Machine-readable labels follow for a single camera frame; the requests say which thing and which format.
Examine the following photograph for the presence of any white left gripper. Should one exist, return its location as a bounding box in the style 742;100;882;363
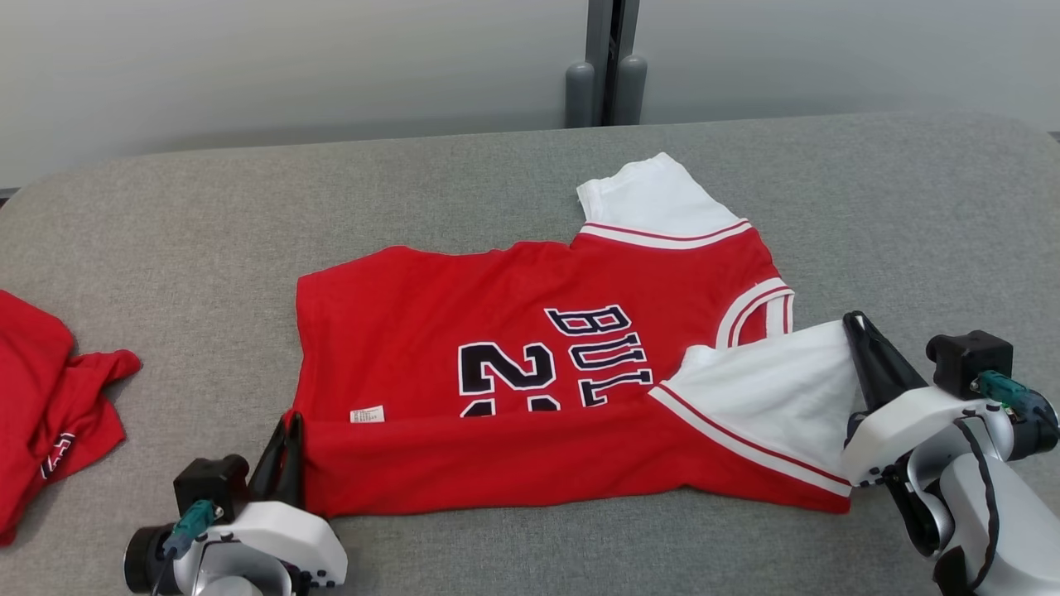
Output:
197;411;349;592

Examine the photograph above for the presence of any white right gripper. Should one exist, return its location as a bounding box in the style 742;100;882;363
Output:
839;310;1009;489

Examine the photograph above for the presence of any red shorts white stripe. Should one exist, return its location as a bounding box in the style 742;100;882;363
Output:
0;289;142;548

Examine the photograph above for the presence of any red Bulls basketball jersey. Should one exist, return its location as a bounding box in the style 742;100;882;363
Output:
293;151;860;519

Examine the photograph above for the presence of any grey fabric sofa cushion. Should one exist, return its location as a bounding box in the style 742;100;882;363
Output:
0;112;1060;596

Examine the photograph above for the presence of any left camera cable green plug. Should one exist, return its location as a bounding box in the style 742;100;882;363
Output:
149;498;222;596

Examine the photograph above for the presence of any camera cable green plug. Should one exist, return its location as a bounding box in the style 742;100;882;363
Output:
149;498;222;596
972;370;1058;425

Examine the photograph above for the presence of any right camera cable green plug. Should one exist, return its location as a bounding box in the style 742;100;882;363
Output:
972;370;1058;425

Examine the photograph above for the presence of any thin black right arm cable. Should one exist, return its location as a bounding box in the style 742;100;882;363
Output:
951;418;1000;594

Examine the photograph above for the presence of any grey rounded post cap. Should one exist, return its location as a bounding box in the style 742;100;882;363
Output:
614;54;649;127
565;60;597;130

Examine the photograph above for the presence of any grey partition post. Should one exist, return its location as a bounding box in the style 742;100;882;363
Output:
585;0;641;127

